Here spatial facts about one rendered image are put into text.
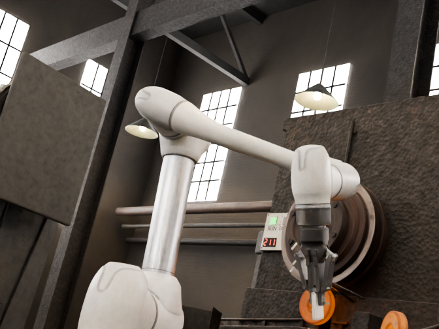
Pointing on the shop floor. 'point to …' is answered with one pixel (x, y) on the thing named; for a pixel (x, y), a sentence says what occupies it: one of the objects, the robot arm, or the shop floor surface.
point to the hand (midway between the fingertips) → (317, 305)
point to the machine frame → (406, 211)
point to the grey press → (39, 173)
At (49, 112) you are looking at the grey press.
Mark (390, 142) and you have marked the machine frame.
